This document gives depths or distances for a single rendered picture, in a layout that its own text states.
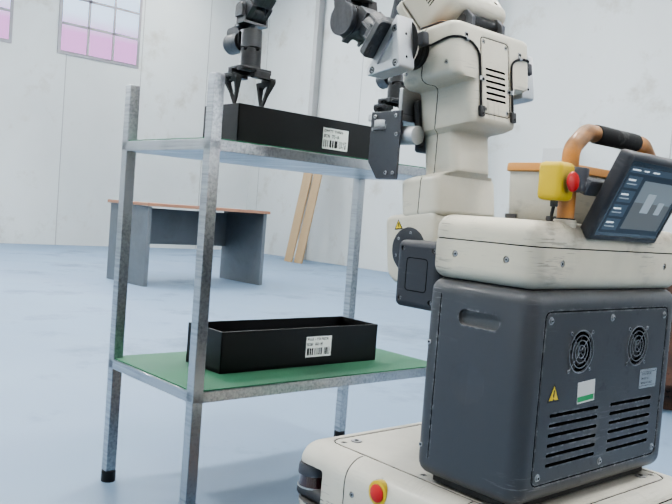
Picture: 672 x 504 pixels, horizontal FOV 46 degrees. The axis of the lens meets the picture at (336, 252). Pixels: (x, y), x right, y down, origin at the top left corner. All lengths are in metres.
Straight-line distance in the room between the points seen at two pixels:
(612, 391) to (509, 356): 0.31
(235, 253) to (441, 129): 6.58
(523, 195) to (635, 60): 7.82
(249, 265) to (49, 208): 4.77
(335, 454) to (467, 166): 0.71
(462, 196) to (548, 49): 8.22
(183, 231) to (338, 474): 6.54
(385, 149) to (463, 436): 0.71
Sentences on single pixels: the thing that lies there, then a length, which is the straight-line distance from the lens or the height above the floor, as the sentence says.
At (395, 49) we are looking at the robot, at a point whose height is 1.15.
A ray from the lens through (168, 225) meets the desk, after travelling 8.04.
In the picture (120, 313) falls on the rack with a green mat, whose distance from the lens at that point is 2.25.
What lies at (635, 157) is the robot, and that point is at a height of 0.94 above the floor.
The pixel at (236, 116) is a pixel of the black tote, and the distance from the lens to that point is 2.09.
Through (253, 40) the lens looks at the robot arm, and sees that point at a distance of 2.18.
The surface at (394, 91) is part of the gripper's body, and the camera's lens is 2.52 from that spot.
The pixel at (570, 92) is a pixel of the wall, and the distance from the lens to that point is 9.72.
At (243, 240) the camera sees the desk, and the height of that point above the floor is 0.43.
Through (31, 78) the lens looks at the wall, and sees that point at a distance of 12.15.
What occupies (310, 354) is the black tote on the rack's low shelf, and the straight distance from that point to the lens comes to 2.28.
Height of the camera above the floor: 0.80
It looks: 3 degrees down
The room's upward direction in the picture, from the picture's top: 4 degrees clockwise
